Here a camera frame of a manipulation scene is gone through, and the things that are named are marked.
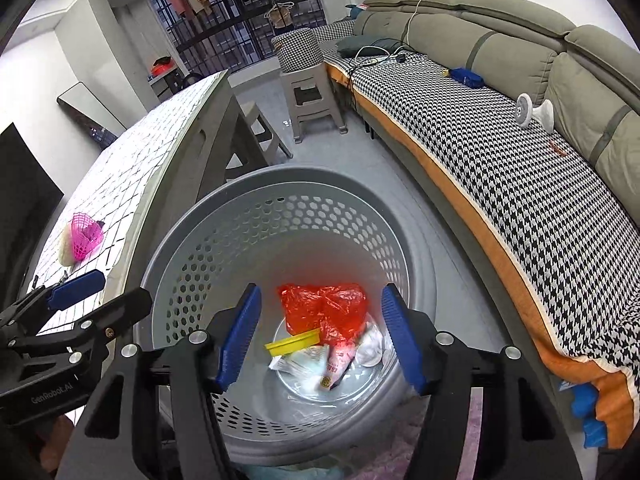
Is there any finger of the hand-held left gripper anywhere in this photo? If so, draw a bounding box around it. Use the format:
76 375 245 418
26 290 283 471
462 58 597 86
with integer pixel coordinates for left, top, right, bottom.
0 269 107 331
0 287 153 361

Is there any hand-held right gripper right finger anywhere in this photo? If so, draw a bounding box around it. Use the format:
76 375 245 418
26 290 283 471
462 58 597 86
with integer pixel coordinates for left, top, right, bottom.
381 282 583 480

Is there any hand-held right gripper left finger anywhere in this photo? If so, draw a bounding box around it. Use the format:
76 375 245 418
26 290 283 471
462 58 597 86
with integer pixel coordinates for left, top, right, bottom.
55 282 263 480

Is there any white paper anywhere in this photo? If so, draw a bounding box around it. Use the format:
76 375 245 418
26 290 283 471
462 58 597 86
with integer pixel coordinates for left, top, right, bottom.
355 322 386 368

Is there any white and blue wipes packet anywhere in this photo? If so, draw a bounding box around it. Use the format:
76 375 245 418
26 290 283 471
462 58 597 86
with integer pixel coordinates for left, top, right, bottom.
269 345 331 386

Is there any pink snack packet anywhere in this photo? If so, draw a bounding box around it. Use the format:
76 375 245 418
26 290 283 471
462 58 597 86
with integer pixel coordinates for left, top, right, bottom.
317 340 358 391

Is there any red plastic bag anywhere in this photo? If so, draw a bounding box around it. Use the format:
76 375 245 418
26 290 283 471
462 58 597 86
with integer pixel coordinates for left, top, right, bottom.
277 282 368 347

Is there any grey perforated plastic basket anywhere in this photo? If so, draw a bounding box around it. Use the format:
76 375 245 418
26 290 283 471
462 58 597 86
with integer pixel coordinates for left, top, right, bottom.
132 166 441 468

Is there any person's left forearm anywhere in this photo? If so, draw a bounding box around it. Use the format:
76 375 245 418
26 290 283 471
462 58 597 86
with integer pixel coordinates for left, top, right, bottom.
35 415 76 476

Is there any beige fluffy ball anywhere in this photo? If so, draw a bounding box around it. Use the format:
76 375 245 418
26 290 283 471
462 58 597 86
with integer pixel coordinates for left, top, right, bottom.
57 225 76 267

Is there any pink plastic mesh fan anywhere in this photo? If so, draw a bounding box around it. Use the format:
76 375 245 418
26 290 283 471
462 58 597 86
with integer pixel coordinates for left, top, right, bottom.
70 212 105 262

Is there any black television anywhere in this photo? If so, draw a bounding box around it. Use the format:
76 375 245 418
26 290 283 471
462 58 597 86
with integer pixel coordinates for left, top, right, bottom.
0 122 66 306

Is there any leaning mirror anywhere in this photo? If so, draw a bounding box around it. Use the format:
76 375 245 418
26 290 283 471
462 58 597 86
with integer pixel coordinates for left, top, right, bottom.
56 81 128 148

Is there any grey folding table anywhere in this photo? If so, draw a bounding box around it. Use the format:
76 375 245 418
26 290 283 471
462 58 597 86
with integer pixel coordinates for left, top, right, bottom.
100 69 296 311

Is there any blue cloth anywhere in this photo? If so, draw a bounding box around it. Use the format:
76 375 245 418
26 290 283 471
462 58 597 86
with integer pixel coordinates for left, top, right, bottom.
570 385 611 451

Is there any houndstooth sofa cover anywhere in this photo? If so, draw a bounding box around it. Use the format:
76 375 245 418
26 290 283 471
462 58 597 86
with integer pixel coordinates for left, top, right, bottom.
312 22 640 448

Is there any grey plastic stool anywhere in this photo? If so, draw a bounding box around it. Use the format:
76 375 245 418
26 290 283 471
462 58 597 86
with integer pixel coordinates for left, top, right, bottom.
279 62 348 145

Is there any white handheld fan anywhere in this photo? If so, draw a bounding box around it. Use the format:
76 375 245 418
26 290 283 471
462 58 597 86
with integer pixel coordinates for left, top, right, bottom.
514 92 556 133

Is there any blue pouch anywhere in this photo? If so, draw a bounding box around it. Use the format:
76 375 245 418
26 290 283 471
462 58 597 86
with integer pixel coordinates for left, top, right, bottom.
449 67 485 87

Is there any black window grille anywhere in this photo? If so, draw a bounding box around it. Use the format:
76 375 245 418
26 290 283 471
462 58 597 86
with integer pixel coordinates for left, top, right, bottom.
147 0 326 73

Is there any houndstooth round ottoman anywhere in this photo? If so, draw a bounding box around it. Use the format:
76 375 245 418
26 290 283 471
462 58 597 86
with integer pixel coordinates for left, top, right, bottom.
271 27 323 73

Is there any dark green cushion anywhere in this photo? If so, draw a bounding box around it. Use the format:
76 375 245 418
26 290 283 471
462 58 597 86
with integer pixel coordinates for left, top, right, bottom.
336 36 401 58

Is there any grey-green sofa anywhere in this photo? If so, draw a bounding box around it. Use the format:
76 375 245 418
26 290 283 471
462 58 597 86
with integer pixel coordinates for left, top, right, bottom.
320 0 640 451

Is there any beige hanging bag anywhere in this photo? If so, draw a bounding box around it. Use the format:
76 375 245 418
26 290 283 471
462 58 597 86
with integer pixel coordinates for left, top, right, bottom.
265 2 296 28

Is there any white cable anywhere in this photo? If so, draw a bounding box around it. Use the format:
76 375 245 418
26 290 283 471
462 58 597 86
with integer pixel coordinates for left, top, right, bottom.
357 0 453 58

